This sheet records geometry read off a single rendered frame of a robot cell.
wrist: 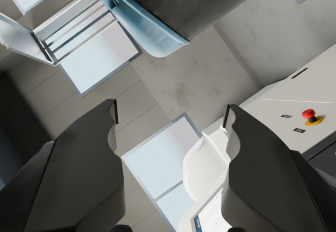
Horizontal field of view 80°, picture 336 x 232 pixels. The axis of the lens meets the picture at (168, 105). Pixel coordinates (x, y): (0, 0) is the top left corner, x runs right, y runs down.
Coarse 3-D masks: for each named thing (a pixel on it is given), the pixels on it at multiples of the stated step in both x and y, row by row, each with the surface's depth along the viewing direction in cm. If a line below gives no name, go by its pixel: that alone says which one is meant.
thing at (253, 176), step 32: (224, 128) 12; (256, 128) 10; (256, 160) 8; (288, 160) 8; (224, 192) 7; (256, 192) 7; (288, 192) 7; (256, 224) 6; (288, 224) 6; (320, 224) 6
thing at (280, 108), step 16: (320, 64) 106; (288, 80) 116; (304, 80) 100; (320, 80) 89; (272, 96) 109; (288, 96) 95; (304, 96) 84; (320, 96) 76; (256, 112) 104; (272, 112) 91; (288, 112) 81; (320, 112) 67; (272, 128) 78; (288, 128) 71; (304, 128) 64; (320, 128) 59; (288, 144) 62; (304, 144) 58; (224, 176) 121; (208, 192) 123; (192, 208) 125
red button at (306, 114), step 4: (304, 112) 65; (308, 112) 63; (312, 112) 63; (304, 116) 64; (308, 116) 63; (312, 116) 63; (316, 116) 66; (308, 120) 65; (312, 120) 64; (316, 120) 64; (320, 120) 62; (308, 124) 64; (312, 124) 63
